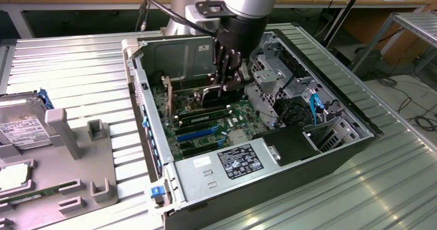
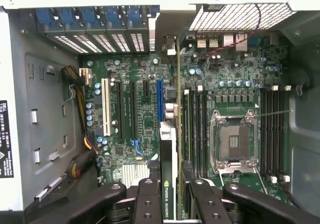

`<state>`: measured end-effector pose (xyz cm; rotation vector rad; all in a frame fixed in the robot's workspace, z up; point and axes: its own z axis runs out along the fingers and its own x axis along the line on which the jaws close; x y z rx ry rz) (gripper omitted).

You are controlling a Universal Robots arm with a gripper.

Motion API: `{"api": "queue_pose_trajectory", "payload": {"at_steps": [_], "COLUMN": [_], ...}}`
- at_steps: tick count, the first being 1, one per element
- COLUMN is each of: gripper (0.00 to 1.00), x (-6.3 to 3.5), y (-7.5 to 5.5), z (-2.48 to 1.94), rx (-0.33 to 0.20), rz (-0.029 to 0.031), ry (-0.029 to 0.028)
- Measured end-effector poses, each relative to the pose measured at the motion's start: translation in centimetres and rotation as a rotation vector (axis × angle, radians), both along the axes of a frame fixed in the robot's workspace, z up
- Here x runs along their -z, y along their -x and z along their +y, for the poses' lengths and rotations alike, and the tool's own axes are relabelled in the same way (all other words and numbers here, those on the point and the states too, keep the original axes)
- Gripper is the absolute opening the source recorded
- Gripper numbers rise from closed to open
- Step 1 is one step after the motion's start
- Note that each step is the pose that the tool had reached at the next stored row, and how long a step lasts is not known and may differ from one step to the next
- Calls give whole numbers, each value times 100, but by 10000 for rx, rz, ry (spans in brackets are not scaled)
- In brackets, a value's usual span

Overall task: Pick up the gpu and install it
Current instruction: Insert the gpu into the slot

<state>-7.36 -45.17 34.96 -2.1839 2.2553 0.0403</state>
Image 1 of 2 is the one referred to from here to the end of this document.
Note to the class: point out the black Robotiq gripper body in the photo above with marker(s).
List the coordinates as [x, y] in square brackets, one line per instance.
[243, 32]

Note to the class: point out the low-profile graphics card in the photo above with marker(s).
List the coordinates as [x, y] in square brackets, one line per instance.
[212, 98]

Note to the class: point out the black RAM slot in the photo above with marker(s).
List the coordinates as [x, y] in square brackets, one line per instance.
[191, 85]
[192, 80]

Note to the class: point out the silver metal drive cage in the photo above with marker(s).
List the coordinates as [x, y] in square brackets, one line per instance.
[273, 76]

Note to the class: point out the thin metal locking lever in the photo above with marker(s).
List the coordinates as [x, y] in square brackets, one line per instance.
[182, 81]

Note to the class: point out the green motherboard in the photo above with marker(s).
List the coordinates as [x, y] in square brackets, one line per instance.
[239, 112]

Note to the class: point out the open black PC case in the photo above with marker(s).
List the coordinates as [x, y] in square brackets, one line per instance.
[164, 58]

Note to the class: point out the black installed RAM stick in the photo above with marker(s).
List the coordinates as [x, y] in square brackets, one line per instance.
[204, 117]

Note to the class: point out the wooden lab desk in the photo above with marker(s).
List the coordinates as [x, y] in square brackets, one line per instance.
[307, 0]

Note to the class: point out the silver chipset heatsink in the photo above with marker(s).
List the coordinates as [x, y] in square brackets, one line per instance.
[239, 136]

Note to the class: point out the black expansion slot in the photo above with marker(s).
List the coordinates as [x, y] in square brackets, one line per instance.
[202, 149]
[191, 129]

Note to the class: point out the blue expansion slot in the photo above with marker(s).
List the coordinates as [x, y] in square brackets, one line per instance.
[195, 135]

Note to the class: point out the black plastic shroud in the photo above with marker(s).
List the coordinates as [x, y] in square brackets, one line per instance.
[287, 143]

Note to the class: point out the black slanted pole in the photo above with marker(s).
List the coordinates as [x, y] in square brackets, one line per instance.
[344, 12]

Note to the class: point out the black floor case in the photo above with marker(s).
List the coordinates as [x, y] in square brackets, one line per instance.
[361, 58]

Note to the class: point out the perforated metal disk bay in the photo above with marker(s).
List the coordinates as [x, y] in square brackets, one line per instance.
[328, 137]

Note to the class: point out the silver power supply unit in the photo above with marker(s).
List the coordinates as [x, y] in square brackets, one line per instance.
[204, 173]

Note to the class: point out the blue case release latch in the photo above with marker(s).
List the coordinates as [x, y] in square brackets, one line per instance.
[156, 191]

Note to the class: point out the grey plastic parts rack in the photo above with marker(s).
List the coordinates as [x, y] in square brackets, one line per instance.
[51, 168]

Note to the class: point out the green RAM stick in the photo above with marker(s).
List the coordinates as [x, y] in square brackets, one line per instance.
[40, 192]

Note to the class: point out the silver CPU chip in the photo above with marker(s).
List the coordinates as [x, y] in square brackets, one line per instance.
[12, 177]

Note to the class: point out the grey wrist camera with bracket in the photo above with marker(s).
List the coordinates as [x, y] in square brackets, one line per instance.
[204, 20]

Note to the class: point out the aluminium frame table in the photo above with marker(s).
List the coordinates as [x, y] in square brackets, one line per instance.
[420, 25]

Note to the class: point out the hard disk with blue rail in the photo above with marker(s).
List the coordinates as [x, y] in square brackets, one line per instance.
[20, 135]

